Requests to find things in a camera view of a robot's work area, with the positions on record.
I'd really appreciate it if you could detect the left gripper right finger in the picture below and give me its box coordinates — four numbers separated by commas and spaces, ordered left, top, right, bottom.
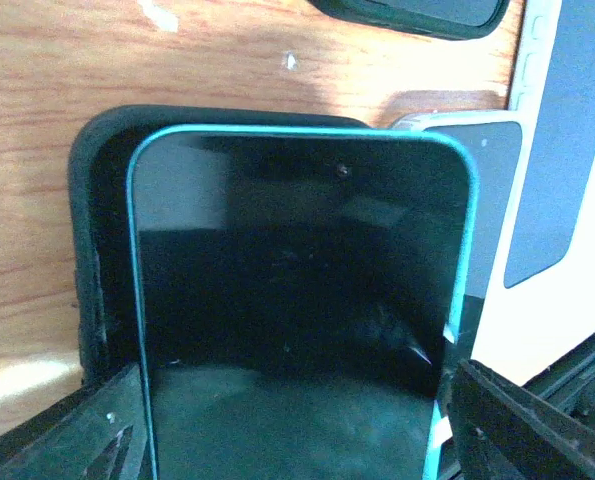
449, 360, 595, 479

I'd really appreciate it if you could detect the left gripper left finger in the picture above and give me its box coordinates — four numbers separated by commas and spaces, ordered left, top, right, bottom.
0, 364, 145, 479

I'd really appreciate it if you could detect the lilac phone case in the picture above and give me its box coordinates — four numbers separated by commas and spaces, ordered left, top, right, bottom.
472, 1, 595, 385

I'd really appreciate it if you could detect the black phone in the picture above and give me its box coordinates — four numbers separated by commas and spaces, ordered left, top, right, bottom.
126, 125, 479, 479
368, 0, 506, 26
421, 120, 524, 301
67, 105, 364, 385
504, 1, 595, 287

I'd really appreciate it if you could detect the clear magsafe phone case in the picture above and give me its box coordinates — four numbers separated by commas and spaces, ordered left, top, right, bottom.
391, 110, 532, 341

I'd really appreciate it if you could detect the black phone case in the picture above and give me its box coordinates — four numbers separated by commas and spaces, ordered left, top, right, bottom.
311, 0, 509, 41

